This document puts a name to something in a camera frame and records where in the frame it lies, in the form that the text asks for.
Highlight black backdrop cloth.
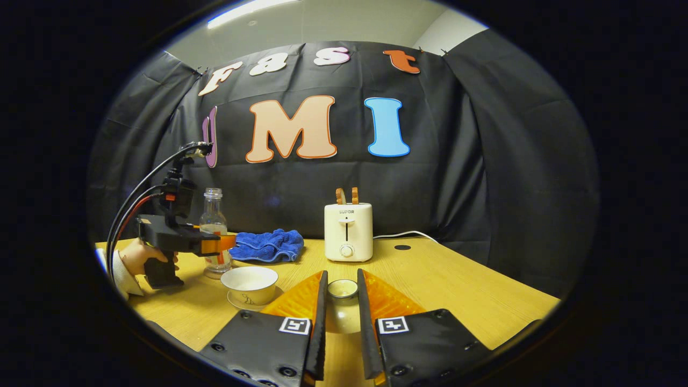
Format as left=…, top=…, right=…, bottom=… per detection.
left=89, top=30, right=600, bottom=296

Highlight cream ceramic teacup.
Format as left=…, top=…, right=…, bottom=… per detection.
left=220, top=266, right=279, bottom=306

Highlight cream ceramic saucer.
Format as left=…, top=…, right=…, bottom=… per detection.
left=227, top=285, right=285, bottom=311

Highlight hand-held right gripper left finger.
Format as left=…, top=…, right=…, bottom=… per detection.
left=199, top=270, right=328, bottom=387

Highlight red gripper cable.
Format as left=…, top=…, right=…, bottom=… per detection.
left=109, top=192, right=164, bottom=275

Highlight blue towel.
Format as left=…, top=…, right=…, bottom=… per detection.
left=228, top=229, right=305, bottom=263

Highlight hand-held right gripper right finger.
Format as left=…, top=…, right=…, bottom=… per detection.
left=357, top=269, right=492, bottom=387

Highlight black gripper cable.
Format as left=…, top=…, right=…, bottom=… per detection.
left=106, top=141, right=213, bottom=269

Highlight white toaster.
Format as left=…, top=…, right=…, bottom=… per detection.
left=324, top=203, right=374, bottom=263

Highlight clear plastic water bottle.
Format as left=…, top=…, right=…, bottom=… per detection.
left=200, top=188, right=233, bottom=280

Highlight white toaster cable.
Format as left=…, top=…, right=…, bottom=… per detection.
left=372, top=231, right=439, bottom=245

